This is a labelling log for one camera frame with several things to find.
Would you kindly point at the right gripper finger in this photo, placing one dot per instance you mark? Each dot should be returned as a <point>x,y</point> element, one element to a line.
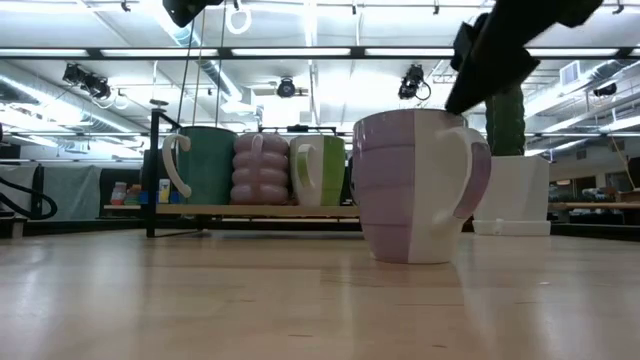
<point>465,45</point>
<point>490,75</point>

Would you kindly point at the purple and white mug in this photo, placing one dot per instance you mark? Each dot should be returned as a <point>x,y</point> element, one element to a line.
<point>390,200</point>

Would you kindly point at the green and white mug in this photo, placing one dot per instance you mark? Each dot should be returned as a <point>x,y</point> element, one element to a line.
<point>332,170</point>

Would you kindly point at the lilac ribbed mug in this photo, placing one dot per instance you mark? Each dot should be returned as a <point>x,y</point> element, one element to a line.
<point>260,175</point>

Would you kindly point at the green cactus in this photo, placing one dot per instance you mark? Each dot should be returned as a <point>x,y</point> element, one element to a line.
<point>505,125</point>

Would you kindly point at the black ceiling spotlight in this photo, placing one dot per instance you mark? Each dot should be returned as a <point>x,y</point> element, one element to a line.
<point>286,88</point>
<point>75,74</point>
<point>99,89</point>
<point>411,82</point>

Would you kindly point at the white planter pot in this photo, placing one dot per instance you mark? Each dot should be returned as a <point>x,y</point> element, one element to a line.
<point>515,190</point>

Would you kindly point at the yellow and white box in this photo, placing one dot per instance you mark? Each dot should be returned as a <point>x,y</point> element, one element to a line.
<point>164,191</point>

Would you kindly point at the red and white box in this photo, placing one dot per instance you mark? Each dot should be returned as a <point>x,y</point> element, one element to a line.
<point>119,194</point>

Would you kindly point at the black overhead frame bar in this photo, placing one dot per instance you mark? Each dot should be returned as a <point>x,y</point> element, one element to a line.
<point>225,52</point>

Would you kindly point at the wooden shelf black frame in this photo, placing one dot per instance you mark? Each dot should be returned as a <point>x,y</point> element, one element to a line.
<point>250,210</point>

